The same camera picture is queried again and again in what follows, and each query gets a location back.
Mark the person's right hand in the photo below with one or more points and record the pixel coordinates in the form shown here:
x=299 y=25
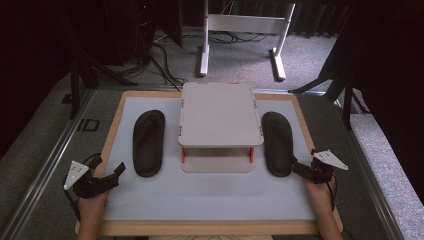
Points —
x=319 y=195

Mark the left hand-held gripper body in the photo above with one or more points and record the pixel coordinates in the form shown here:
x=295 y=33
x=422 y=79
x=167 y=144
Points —
x=87 y=184

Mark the person's left hand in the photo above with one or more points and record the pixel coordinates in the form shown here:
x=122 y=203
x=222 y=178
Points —
x=91 y=205

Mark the black tripod stand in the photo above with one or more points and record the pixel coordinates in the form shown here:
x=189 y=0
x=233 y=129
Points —
x=75 y=90
x=347 y=106

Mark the dark curtain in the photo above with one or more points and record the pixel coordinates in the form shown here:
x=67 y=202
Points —
x=30 y=66
x=393 y=83

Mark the metal floor rail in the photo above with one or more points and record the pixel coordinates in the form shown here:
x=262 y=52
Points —
x=43 y=166
x=373 y=186

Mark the dark computer tower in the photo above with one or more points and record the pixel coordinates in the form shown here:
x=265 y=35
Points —
x=144 y=23

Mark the white desk frame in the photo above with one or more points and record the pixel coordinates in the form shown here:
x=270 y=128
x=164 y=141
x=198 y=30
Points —
x=246 y=23

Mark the white two-tier shoe rack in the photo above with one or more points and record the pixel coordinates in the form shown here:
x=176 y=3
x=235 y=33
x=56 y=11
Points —
x=220 y=120

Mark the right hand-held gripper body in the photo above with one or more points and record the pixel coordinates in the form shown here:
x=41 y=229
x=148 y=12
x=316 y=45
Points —
x=320 y=166

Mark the black slipper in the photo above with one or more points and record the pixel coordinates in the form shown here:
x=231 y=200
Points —
x=149 y=143
x=277 y=144

